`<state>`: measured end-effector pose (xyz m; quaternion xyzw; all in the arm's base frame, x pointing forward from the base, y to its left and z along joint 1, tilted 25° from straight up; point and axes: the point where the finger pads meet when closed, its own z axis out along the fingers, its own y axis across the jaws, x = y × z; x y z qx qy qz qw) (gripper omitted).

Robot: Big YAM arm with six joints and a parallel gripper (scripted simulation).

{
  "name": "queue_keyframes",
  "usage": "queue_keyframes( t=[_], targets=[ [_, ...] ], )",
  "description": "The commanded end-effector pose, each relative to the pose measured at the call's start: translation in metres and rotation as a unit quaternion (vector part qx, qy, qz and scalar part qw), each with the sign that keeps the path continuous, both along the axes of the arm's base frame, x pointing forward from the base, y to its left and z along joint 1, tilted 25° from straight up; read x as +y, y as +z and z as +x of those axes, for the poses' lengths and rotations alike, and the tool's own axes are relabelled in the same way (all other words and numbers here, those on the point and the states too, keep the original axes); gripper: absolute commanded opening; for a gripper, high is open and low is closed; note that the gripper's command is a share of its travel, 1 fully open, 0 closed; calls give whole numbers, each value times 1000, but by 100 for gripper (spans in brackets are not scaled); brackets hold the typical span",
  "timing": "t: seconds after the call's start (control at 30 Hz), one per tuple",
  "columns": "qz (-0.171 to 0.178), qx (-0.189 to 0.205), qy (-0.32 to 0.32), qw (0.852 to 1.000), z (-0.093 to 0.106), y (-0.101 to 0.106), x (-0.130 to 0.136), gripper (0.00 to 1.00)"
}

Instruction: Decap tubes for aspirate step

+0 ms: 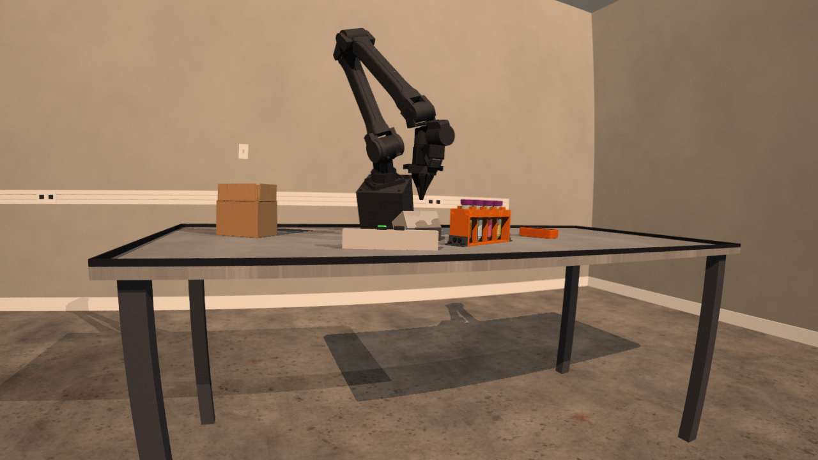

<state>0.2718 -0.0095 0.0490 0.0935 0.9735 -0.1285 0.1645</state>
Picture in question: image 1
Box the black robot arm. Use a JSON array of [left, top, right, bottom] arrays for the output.
[[333, 28, 455, 190]]

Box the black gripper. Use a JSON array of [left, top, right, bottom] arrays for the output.
[[403, 164, 444, 200]]

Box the brown cardboard box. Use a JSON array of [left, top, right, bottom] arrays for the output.
[[216, 183, 277, 238]]

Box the black table edge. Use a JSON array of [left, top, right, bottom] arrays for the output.
[[88, 224, 741, 267]]

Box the beige key housing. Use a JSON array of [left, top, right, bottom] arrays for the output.
[[392, 211, 442, 241]]

